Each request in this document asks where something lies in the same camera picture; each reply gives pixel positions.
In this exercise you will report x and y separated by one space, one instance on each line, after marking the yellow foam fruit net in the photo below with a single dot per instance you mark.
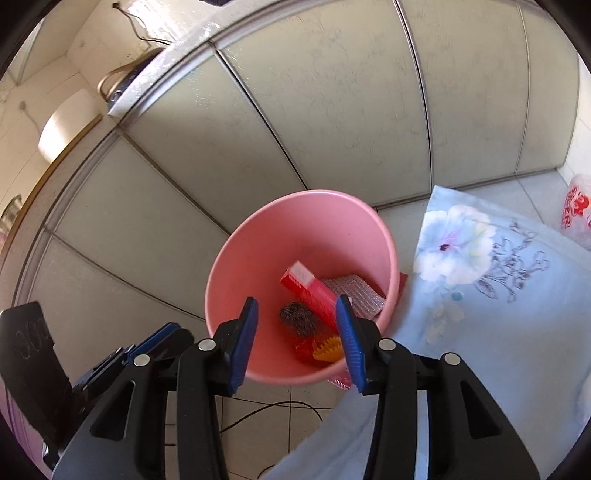
330 350

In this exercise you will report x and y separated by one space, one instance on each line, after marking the steel wool scrubber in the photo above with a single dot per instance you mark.
298 318

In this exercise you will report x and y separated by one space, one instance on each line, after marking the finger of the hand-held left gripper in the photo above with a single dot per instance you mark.
159 339

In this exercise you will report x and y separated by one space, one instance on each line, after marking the red mesh bag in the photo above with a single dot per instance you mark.
307 348

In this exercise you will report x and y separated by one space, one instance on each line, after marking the red cardboard box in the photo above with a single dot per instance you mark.
309 286

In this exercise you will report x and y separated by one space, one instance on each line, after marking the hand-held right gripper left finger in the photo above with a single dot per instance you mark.
244 346

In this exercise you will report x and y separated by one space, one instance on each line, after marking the red printed plastic bag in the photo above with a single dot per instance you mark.
577 212

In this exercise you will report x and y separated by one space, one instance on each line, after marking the grey kitchen cabinet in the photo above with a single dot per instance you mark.
323 115

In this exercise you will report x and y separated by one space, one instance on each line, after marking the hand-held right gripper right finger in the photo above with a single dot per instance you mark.
348 346

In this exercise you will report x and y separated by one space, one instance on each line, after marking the pink plastic bucket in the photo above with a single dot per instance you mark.
277 240

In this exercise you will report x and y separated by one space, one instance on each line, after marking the light blue floral cloth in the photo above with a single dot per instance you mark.
508 346

